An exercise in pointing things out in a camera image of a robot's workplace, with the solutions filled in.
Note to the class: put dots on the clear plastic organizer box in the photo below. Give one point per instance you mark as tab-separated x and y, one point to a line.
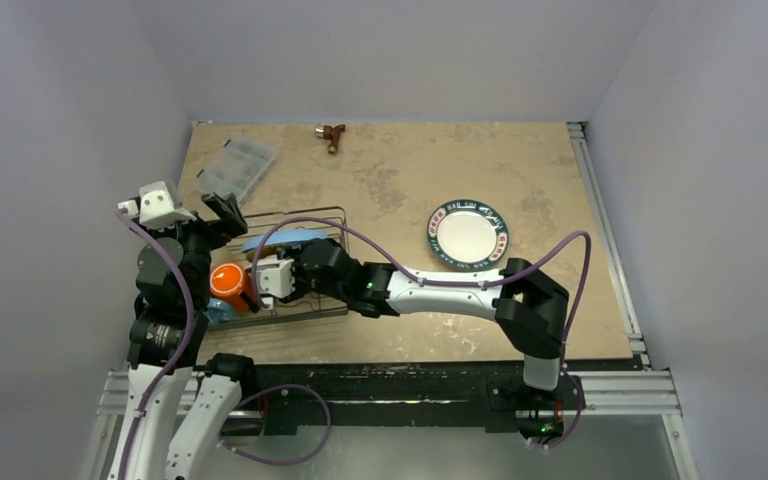
242	165

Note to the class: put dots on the green red lettered plate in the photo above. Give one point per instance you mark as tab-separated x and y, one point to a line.
467	235

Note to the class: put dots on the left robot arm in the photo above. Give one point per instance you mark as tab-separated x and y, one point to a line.
170	322

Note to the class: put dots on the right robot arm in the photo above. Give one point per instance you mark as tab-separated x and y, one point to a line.
529	307

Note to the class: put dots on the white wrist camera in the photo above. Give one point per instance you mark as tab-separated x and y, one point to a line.
157	206
273	277

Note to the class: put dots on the light blue plate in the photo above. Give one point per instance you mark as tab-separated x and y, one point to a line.
282	237

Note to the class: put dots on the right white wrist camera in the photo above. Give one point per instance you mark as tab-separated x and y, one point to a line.
273	277

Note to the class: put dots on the orange mug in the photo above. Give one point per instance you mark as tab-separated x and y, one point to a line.
231	283

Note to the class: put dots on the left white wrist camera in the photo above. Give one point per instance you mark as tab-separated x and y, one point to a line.
157	206

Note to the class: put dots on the black base mount frame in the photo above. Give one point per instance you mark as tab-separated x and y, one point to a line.
489	395

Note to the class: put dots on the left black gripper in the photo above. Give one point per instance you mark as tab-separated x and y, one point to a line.
231	223

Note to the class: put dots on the brown metal fitting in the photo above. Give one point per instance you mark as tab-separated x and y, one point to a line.
331	133

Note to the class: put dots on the blue butterfly mug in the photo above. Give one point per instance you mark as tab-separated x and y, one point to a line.
220	312

